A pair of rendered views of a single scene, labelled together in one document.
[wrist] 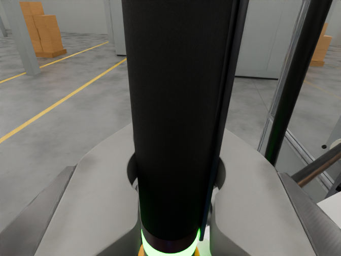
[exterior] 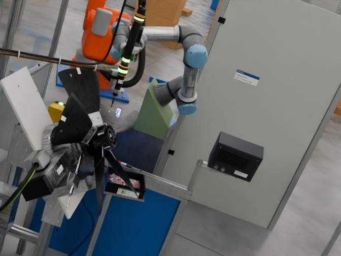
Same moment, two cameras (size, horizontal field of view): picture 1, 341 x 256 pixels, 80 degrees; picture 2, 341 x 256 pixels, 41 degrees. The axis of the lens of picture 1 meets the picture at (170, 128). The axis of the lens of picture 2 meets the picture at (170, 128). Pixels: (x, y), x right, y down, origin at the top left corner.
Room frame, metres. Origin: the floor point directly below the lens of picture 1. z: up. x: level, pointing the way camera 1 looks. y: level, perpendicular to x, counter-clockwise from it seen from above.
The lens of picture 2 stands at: (2.11, 0.25, 2.12)
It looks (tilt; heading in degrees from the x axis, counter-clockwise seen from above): 21 degrees down; 179
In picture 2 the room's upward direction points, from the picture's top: 21 degrees clockwise
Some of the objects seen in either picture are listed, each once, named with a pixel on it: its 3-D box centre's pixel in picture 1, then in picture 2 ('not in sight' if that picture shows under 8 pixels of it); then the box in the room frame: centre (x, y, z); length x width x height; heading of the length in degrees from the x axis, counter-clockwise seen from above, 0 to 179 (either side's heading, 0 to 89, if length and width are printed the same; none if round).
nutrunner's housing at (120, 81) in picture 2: not in sight; (129, 50); (0.07, 0.00, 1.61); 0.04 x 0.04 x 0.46
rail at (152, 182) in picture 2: not in sight; (117, 169); (-0.29, 0.10, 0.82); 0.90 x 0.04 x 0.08; 89
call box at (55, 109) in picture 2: not in sight; (63, 116); (-0.29, -0.29, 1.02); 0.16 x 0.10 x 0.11; 89
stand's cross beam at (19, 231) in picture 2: not in sight; (22, 232); (0.20, -0.22, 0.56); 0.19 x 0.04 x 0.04; 89
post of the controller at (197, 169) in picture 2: not in sight; (195, 175); (-0.28, 0.53, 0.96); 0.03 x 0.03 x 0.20; 89
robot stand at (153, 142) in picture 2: not in sight; (126, 188); (-0.66, 0.17, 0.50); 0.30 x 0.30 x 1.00; 83
